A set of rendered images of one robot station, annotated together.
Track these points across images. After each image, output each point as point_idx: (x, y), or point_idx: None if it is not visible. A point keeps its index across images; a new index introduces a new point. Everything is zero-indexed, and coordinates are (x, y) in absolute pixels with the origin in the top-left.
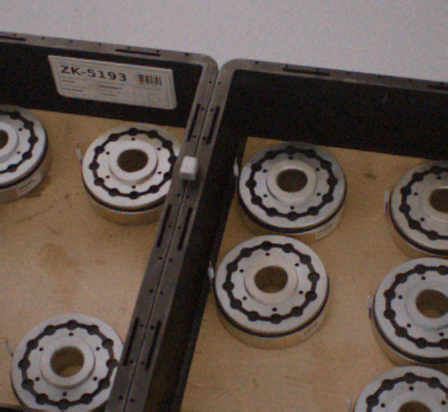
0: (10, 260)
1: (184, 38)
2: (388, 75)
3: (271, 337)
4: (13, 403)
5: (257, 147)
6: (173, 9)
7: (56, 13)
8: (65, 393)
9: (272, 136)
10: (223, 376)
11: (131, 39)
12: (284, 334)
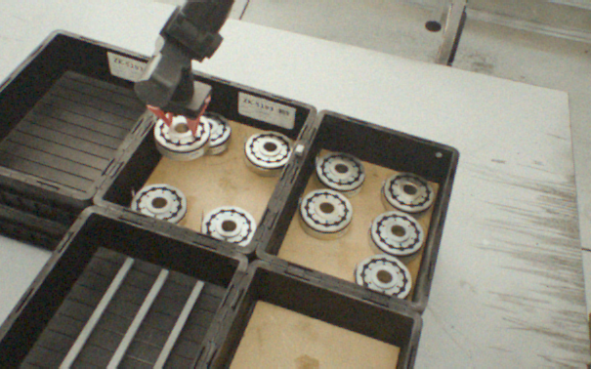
0: (205, 181)
1: None
2: (394, 129)
3: (322, 232)
4: None
5: (325, 153)
6: (289, 93)
7: None
8: (226, 239)
9: (333, 150)
10: (298, 247)
11: None
12: (329, 232)
